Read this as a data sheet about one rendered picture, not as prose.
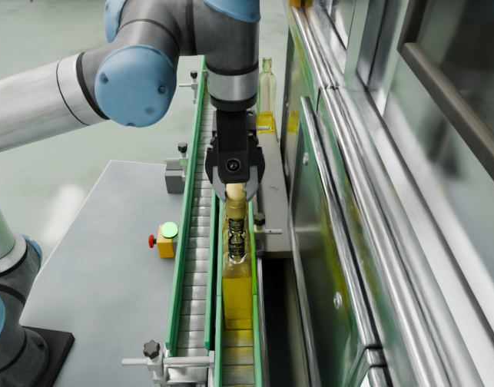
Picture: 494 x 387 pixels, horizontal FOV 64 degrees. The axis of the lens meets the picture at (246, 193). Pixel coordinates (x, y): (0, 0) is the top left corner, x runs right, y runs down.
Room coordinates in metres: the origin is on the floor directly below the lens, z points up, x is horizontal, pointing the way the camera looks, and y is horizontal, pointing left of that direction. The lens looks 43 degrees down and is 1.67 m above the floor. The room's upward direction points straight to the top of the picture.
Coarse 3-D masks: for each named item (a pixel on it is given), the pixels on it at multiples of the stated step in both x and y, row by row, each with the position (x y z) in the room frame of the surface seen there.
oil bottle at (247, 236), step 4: (228, 228) 0.53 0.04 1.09; (244, 228) 0.53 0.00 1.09; (224, 232) 0.53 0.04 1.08; (228, 232) 0.52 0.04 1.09; (244, 232) 0.52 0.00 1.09; (248, 232) 0.52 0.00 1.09; (224, 236) 0.51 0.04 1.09; (228, 236) 0.51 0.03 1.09; (244, 236) 0.51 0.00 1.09; (248, 236) 0.51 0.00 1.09; (224, 240) 0.50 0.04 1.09; (248, 240) 0.50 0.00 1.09; (224, 244) 0.50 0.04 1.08; (248, 244) 0.50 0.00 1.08; (224, 248) 0.49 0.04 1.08; (248, 248) 0.49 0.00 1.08; (224, 252) 0.49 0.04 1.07
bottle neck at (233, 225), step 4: (232, 220) 0.50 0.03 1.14; (236, 220) 0.50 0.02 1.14; (240, 220) 0.50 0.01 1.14; (232, 224) 0.50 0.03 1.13; (236, 224) 0.50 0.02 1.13; (240, 224) 0.50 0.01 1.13; (232, 228) 0.50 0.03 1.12; (236, 228) 0.50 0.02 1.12; (240, 228) 0.50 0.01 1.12; (232, 232) 0.50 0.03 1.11; (236, 232) 0.50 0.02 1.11; (240, 232) 0.50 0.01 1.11
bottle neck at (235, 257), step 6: (234, 234) 0.47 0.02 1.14; (228, 240) 0.46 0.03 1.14; (234, 240) 0.47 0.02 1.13; (240, 240) 0.46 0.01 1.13; (228, 246) 0.45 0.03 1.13; (234, 246) 0.44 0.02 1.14; (240, 246) 0.44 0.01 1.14; (234, 252) 0.44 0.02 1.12; (240, 252) 0.44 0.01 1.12; (234, 258) 0.44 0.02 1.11; (240, 258) 0.44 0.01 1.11
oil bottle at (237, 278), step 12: (228, 252) 0.47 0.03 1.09; (228, 264) 0.44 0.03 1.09; (240, 264) 0.44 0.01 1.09; (228, 276) 0.43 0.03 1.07; (240, 276) 0.43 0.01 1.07; (228, 288) 0.43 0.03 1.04; (240, 288) 0.43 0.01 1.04; (228, 300) 0.43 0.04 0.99; (240, 300) 0.43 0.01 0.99; (228, 312) 0.43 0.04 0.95; (240, 312) 0.43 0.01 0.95; (228, 324) 0.43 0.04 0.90; (240, 324) 0.43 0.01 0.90
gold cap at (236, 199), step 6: (228, 192) 0.52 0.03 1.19; (234, 192) 0.52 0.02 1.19; (240, 192) 0.52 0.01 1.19; (228, 198) 0.51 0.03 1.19; (234, 198) 0.51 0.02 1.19; (240, 198) 0.51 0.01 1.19; (228, 204) 0.50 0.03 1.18; (234, 204) 0.50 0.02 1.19; (240, 204) 0.50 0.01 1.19; (228, 210) 0.50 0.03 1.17; (234, 210) 0.50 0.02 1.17; (240, 210) 0.50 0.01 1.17; (228, 216) 0.50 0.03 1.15; (234, 216) 0.50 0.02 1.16; (240, 216) 0.50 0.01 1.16
